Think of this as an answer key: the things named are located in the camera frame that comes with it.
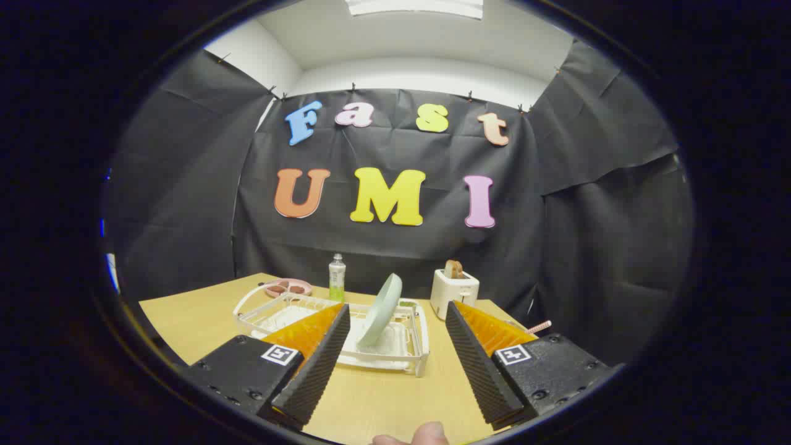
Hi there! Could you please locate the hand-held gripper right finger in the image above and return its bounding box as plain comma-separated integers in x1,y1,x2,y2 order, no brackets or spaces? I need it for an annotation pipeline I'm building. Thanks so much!
445,301,611,432

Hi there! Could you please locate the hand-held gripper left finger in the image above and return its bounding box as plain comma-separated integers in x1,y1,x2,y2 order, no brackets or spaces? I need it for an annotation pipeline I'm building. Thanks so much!
183,302,351,432

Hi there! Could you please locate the white wire dish rack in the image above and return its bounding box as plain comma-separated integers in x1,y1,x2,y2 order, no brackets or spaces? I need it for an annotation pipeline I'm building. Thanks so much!
233,281,430,378

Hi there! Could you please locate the light green plate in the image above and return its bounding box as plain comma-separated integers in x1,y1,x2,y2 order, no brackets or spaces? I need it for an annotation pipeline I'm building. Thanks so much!
357,273,403,348

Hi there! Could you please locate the pink plate with food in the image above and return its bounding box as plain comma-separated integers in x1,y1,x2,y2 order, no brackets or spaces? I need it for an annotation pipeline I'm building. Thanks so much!
263,278,313,299

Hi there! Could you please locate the white toaster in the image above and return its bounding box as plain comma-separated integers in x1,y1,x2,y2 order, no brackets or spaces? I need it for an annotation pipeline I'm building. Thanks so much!
430,268,480,321

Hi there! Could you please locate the clear bottle green liquid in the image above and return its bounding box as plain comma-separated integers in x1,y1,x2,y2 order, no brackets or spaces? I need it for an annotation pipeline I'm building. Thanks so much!
328,253,347,303

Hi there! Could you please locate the ceiling light panel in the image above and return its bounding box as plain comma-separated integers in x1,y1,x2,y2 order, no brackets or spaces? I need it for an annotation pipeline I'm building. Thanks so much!
344,0,484,20

